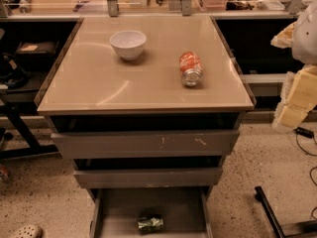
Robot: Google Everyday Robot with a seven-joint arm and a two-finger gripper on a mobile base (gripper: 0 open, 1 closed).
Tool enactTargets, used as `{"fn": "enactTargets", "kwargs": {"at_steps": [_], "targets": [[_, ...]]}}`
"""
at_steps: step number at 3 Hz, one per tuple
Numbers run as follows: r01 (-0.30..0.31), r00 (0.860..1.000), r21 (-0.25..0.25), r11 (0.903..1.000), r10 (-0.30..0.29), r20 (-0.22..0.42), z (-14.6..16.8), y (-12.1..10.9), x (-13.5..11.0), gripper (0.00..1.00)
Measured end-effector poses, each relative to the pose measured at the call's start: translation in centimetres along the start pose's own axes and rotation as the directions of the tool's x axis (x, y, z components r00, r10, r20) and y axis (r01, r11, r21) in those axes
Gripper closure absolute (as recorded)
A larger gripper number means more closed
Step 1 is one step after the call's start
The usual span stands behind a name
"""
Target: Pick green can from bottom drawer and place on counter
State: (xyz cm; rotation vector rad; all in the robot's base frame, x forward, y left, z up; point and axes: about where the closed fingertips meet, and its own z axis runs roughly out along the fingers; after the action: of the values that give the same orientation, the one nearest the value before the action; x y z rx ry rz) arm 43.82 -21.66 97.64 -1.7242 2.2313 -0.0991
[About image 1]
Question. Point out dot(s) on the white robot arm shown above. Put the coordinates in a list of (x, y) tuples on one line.
[(304, 42)]

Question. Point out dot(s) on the white perforated clog shoe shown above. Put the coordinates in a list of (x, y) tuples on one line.
[(28, 231)]

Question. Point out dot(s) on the black table leg frame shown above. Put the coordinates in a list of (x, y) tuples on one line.
[(35, 148)]

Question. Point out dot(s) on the grey drawer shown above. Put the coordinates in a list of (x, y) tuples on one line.
[(182, 210), (148, 178), (145, 144)]

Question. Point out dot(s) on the orange soda can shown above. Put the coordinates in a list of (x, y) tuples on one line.
[(191, 70)]

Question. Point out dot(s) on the white bowl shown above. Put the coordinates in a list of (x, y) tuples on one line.
[(128, 45)]

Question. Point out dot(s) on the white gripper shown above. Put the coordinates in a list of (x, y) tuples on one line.
[(306, 39)]

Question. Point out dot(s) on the grey bottom drawer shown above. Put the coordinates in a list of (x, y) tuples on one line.
[(182, 210)]

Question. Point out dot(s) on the grey drawer cabinet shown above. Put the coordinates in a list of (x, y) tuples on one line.
[(91, 89)]

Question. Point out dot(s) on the grey middle drawer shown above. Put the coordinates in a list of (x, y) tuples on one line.
[(148, 178)]

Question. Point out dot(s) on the grey top drawer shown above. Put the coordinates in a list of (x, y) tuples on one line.
[(145, 144)]

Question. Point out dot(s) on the green soda can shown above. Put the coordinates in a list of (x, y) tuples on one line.
[(150, 224)]

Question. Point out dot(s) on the black bag on shelf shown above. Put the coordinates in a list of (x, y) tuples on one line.
[(36, 56)]

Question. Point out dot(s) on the black power adapter with cable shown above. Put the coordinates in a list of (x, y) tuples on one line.
[(300, 131)]

